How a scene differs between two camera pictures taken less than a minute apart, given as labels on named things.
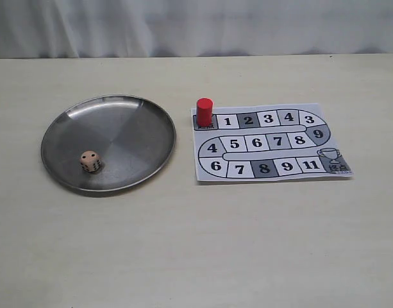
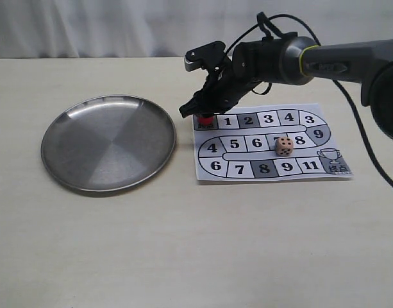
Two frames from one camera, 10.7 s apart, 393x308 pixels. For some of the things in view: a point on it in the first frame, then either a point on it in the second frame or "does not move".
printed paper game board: x=267 y=142 does not move
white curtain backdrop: x=87 y=29 does not move
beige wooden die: x=90 y=161 to x=284 y=146
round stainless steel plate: x=134 y=137 does not move
